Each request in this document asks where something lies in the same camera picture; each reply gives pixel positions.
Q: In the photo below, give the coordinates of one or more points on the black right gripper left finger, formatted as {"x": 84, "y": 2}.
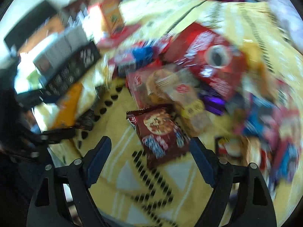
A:
{"x": 48, "y": 205}

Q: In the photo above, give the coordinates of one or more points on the brown chocolate cookie packet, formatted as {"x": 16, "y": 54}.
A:
{"x": 161, "y": 138}

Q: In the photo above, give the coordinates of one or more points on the black printed box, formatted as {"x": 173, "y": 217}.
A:
{"x": 71, "y": 70}

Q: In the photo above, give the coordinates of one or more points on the white grey carton box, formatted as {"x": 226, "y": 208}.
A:
{"x": 50, "y": 53}

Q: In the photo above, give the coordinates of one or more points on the yellow patterned bed sheet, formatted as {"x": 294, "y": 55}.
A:
{"x": 201, "y": 88}

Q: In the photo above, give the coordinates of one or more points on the flat red box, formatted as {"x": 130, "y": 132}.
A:
{"x": 116, "y": 39}

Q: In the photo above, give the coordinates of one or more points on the red Nescafe coffee bag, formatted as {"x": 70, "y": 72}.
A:
{"x": 210, "y": 57}

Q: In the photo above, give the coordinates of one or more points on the orange cracker box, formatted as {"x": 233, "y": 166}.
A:
{"x": 106, "y": 16}

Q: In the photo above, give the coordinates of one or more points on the light purple rolled quilt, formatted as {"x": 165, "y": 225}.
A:
{"x": 289, "y": 19}

